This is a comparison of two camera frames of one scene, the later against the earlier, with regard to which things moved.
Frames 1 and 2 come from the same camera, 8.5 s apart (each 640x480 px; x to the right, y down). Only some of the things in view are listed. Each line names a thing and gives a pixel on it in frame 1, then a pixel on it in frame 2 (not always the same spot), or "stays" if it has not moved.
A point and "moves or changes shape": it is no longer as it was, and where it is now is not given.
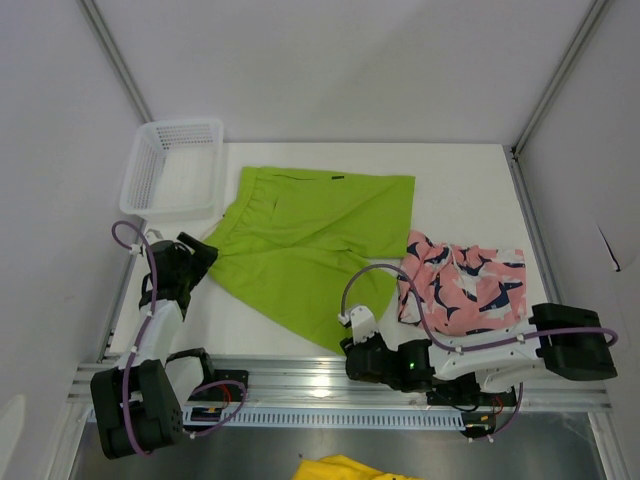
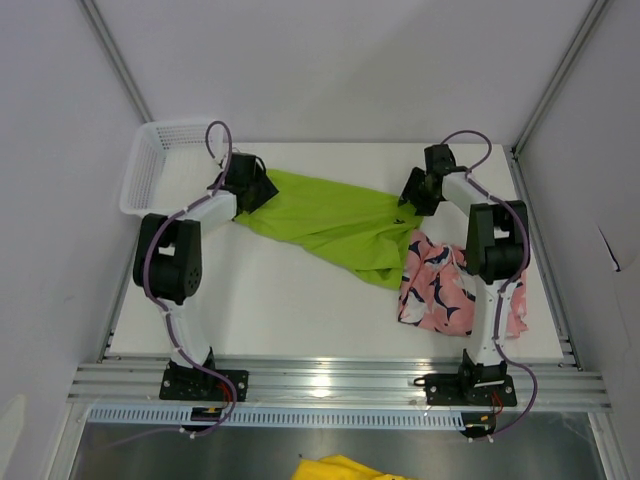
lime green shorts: x=312 y=247 moves or changes shape
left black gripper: x=202 y=258 → x=267 y=190
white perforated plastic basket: x=176 y=171 stays
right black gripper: x=348 y=342 → x=410 y=191
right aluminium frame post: x=590 y=23 stays
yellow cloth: x=341 y=467 stays
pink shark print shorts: x=463 y=289 stays
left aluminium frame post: x=98 y=23 stays
